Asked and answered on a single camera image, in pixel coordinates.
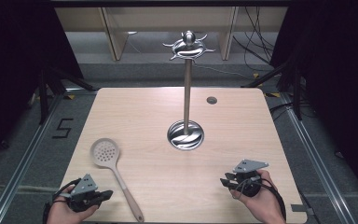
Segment black metal stand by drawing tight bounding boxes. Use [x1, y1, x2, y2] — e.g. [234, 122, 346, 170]
[37, 65, 98, 126]
[241, 57, 304, 121]

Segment grey table corner bracket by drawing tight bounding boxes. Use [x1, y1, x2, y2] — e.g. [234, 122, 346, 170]
[290, 203, 315, 217]

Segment light wooden shelf unit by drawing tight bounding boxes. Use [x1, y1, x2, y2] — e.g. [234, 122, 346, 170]
[54, 6, 289, 63]

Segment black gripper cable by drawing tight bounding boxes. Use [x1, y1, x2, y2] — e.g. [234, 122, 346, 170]
[230, 175, 288, 222]
[42, 177, 82, 224]

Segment person's left hand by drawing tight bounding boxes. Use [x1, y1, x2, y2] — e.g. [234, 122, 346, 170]
[46, 184, 99, 224]

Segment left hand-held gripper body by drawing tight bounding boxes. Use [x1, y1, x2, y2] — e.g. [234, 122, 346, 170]
[65, 174, 107, 214]

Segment white floor cable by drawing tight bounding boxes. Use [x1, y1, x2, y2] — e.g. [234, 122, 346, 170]
[195, 63, 254, 79]

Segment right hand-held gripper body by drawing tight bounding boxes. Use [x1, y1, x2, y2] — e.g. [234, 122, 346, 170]
[229, 159, 270, 198]

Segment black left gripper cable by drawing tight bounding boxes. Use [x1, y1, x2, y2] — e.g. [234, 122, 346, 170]
[42, 177, 82, 224]

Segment beige slotted skimmer spoon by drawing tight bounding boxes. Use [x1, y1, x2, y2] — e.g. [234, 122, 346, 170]
[89, 137, 145, 223]

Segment steel utensil rack stand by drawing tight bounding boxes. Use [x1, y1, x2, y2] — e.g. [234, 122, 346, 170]
[162, 30, 216, 151]

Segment black hanging cables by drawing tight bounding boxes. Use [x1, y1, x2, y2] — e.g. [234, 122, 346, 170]
[232, 6, 277, 73]

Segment aluminium floor rail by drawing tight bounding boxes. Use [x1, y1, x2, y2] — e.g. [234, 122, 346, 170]
[0, 90, 101, 224]
[262, 91, 354, 224]

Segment black curtain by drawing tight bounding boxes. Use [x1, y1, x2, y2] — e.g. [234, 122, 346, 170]
[268, 0, 358, 199]
[0, 0, 86, 171]

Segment person's right hand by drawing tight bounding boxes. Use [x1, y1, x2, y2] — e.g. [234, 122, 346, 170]
[229, 169, 286, 224]

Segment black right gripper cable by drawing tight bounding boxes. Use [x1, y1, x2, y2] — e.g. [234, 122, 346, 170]
[230, 175, 288, 222]

